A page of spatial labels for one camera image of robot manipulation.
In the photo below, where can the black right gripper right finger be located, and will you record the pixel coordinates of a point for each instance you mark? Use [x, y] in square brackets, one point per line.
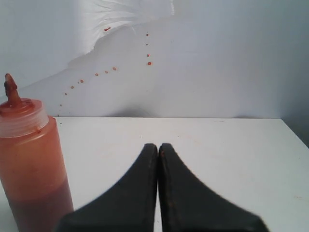
[188, 205]

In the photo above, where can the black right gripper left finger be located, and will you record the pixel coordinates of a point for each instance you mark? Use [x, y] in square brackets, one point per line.
[128, 206]

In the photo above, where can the red sauce squeeze bottle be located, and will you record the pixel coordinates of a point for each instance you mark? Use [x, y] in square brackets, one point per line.
[32, 169]

